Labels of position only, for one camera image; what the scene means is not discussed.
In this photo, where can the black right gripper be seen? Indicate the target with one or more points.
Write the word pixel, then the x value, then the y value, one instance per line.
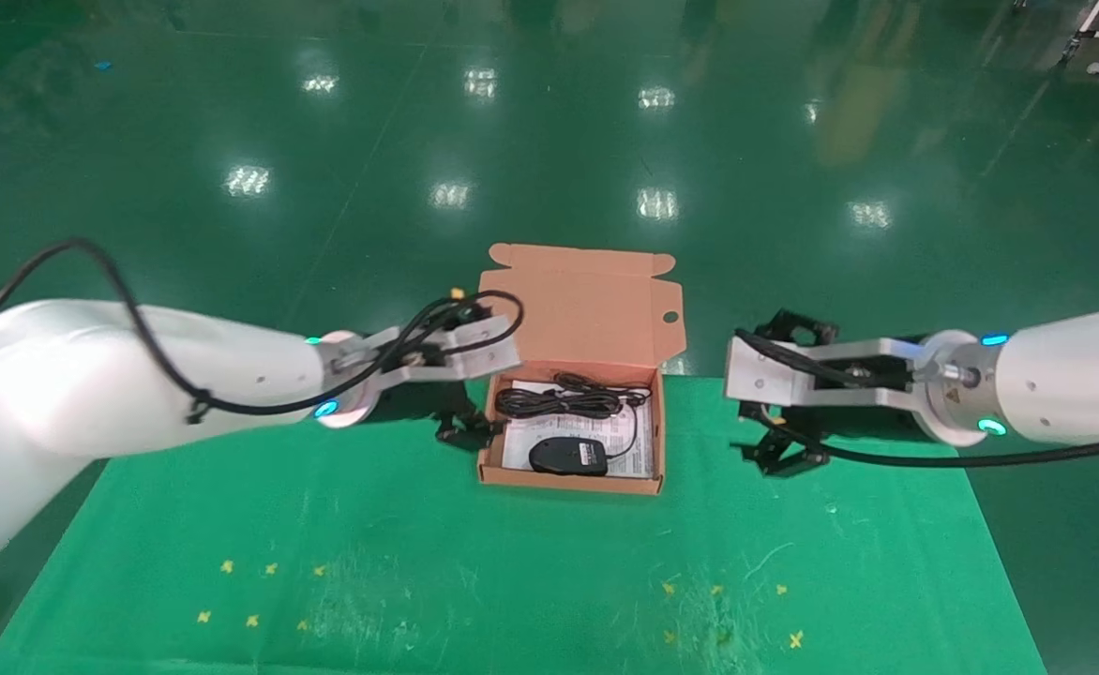
pixel 873 422

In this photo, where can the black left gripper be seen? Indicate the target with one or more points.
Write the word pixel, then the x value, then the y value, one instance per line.
pixel 451 398

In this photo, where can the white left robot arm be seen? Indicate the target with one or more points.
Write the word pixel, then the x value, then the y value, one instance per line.
pixel 90 384

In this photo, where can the open brown cardboard box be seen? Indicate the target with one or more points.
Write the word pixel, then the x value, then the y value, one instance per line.
pixel 578 300

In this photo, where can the green table cloth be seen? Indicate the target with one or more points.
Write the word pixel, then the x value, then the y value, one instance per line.
pixel 512 562

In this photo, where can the white printed instruction sheet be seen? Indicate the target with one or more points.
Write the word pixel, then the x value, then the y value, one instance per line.
pixel 629 450

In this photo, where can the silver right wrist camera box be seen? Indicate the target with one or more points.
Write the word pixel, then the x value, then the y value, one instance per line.
pixel 756 377

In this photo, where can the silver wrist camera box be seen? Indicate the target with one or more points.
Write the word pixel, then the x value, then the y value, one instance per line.
pixel 756 377
pixel 484 356

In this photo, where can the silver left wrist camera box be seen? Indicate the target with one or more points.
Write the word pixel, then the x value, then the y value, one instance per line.
pixel 484 356

